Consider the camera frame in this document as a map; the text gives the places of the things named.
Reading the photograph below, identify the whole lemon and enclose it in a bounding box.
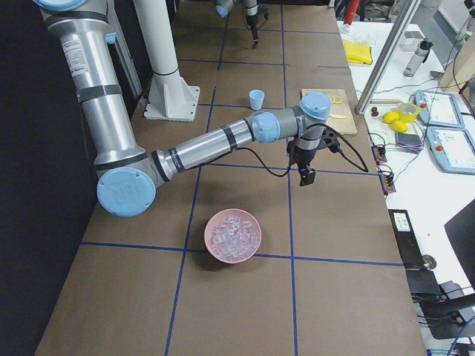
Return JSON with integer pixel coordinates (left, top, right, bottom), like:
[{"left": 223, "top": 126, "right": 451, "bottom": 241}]
[
  {"left": 390, "top": 120, "right": 408, "bottom": 134},
  {"left": 382, "top": 111, "right": 399, "bottom": 125}
]

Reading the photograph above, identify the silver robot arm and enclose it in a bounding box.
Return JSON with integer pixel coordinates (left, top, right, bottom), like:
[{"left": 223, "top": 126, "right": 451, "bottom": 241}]
[
  {"left": 214, "top": 0, "right": 260, "bottom": 49},
  {"left": 38, "top": 1, "right": 331, "bottom": 217}
]

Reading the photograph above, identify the upper teach pendant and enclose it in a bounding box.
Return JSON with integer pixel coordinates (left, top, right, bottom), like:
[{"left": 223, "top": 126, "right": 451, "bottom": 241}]
[{"left": 413, "top": 90, "right": 465, "bottom": 128}]

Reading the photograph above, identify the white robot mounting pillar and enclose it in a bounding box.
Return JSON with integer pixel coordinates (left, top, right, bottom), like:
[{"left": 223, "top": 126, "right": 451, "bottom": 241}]
[{"left": 134, "top": 0, "right": 200, "bottom": 122}]

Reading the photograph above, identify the grey water bottle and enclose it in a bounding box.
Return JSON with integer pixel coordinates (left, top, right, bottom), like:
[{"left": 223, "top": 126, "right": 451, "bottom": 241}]
[{"left": 402, "top": 38, "right": 433, "bottom": 77}]

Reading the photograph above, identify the light blue plastic cup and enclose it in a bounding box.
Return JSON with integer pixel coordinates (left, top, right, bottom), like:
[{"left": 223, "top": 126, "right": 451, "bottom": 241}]
[{"left": 249, "top": 89, "right": 265, "bottom": 111}]

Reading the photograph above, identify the clear ice cubes pile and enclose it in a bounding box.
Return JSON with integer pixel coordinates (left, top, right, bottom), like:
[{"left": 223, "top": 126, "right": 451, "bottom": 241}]
[{"left": 208, "top": 216, "right": 261, "bottom": 263}]

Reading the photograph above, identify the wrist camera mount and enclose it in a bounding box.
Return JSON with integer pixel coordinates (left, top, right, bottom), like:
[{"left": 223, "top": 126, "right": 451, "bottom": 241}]
[{"left": 318, "top": 131, "right": 341, "bottom": 154}]

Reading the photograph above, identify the yellow cloth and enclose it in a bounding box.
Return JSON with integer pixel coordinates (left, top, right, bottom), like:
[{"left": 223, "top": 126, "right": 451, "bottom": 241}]
[{"left": 343, "top": 41, "right": 373, "bottom": 65}]

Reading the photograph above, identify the yellow plastic knife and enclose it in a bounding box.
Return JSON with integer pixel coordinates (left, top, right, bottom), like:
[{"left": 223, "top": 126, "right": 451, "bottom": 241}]
[{"left": 329, "top": 113, "right": 347, "bottom": 119}]

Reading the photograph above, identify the teach pendant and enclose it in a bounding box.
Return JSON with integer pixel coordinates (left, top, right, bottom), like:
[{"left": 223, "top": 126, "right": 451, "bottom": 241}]
[
  {"left": 426, "top": 126, "right": 474, "bottom": 175},
  {"left": 413, "top": 90, "right": 465, "bottom": 128}
]

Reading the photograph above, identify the whole lemon lower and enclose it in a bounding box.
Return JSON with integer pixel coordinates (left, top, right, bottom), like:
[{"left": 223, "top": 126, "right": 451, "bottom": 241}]
[{"left": 390, "top": 120, "right": 408, "bottom": 134}]

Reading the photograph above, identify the whole lemon upper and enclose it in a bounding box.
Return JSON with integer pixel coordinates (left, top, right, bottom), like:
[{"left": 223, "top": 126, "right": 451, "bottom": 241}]
[{"left": 382, "top": 111, "right": 399, "bottom": 125}]

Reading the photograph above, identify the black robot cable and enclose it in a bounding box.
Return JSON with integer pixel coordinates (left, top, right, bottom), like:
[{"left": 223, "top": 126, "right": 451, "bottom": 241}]
[{"left": 237, "top": 124, "right": 370, "bottom": 177}]

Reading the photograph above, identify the aluminium frame post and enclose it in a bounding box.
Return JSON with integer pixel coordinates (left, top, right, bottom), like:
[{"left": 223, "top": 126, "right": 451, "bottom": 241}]
[{"left": 355, "top": 0, "right": 422, "bottom": 115}]

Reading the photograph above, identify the lower teach pendant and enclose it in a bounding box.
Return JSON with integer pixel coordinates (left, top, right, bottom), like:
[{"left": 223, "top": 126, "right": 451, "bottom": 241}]
[{"left": 426, "top": 126, "right": 474, "bottom": 175}]

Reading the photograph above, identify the wooden cutting board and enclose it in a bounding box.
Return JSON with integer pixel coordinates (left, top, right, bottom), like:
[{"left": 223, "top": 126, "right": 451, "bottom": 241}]
[{"left": 301, "top": 88, "right": 358, "bottom": 135}]

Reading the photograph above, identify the black monitor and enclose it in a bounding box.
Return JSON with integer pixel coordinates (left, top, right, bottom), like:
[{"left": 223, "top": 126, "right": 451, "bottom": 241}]
[{"left": 445, "top": 200, "right": 475, "bottom": 275}]

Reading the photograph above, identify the dark purple phone wallet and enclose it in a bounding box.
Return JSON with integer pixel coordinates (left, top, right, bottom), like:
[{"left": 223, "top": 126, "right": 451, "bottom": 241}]
[{"left": 395, "top": 132, "right": 423, "bottom": 154}]

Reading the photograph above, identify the lemon slices row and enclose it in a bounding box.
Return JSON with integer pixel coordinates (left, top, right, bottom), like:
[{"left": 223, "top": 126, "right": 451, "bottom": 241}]
[{"left": 329, "top": 95, "right": 342, "bottom": 105}]

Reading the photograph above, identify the pink bowl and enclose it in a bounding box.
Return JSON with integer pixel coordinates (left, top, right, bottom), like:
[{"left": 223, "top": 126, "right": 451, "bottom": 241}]
[{"left": 204, "top": 208, "right": 262, "bottom": 264}]

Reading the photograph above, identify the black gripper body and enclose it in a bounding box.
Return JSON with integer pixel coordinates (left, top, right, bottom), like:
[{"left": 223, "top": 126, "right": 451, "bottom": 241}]
[
  {"left": 243, "top": 0, "right": 259, "bottom": 30},
  {"left": 292, "top": 137, "right": 321, "bottom": 174}
]

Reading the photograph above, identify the yellow tape roll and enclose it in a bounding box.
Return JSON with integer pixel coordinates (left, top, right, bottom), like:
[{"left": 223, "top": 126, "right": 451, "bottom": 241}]
[{"left": 396, "top": 102, "right": 419, "bottom": 123}]

